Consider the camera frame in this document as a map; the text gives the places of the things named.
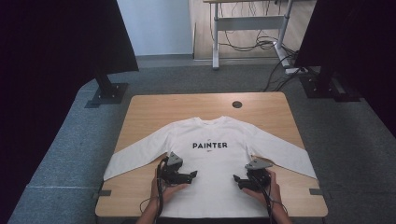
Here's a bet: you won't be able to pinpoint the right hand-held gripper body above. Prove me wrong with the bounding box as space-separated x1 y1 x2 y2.
244 159 274 191

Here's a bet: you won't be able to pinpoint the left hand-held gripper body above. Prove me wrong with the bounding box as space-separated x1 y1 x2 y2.
159 151 188 185

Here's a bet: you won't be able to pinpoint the white long-sleeve shirt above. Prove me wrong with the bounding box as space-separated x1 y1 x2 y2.
103 115 318 219

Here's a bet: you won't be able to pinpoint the person's left hand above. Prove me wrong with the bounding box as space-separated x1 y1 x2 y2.
150 169 190 203

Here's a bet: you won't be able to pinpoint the person's right hand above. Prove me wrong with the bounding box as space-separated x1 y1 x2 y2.
242 169 283 205

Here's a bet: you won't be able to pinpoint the black metal stand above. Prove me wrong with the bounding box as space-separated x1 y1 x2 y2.
299 65 362 104
84 68 130 109

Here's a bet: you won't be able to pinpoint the white power strip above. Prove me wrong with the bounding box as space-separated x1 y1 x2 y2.
284 66 309 76

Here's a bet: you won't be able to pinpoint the black curtain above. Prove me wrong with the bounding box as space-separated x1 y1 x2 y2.
293 0 396 138
0 0 140 218

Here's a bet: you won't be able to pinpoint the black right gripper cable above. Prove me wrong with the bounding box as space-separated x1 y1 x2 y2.
248 169 290 224

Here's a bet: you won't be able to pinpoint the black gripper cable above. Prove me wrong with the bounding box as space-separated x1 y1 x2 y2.
139 157 171 224
248 169 290 224

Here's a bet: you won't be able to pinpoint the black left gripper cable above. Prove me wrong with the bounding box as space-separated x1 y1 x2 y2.
139 157 171 224

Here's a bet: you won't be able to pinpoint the black floor cables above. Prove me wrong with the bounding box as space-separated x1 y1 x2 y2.
218 0 310 93

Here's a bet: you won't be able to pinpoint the white desk frame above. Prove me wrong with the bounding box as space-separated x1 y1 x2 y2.
203 0 295 70

